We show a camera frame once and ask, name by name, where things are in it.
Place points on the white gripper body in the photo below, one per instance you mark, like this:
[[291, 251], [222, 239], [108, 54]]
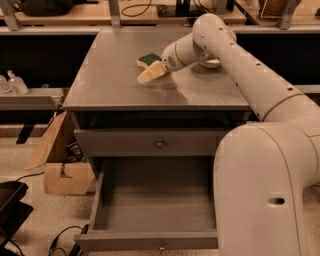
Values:
[[170, 59]]

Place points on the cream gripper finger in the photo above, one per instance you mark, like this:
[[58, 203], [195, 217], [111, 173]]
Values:
[[152, 71]]

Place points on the green and yellow sponge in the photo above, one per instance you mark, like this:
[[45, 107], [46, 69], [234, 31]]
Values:
[[146, 60]]

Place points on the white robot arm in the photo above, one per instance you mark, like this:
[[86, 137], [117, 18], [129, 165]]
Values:
[[262, 168]]

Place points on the grey drawer cabinet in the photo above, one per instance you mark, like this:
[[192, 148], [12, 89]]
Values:
[[107, 95]]

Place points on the open grey middle drawer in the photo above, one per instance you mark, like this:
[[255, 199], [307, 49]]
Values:
[[152, 203]]

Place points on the white ceramic bowl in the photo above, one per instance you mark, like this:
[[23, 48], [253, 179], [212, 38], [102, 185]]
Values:
[[211, 64]]

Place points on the brown cardboard box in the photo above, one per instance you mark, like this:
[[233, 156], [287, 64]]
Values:
[[60, 176]]

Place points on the clear sanitizer bottle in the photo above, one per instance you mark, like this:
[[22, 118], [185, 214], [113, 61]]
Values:
[[17, 84]]

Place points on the black plastic bin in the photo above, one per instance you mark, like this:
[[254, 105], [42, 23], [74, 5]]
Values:
[[13, 212]]

